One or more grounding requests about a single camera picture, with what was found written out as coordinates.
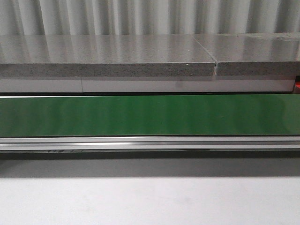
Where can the white pleated curtain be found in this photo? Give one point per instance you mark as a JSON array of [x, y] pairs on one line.
[[136, 17]]

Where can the red plastic tray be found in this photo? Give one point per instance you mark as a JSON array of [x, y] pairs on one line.
[[297, 88]]

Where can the grey granite slab right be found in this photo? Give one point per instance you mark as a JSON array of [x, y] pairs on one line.
[[246, 55]]

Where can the green conveyor belt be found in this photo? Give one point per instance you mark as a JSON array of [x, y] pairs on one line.
[[233, 114]]

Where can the grey granite slab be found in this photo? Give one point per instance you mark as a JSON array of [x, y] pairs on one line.
[[103, 56], [246, 55]]

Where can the aluminium conveyor side rail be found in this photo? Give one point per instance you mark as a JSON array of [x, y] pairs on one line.
[[147, 143]]

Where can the grey granite slab left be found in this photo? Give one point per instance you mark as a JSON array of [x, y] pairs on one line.
[[103, 56]]

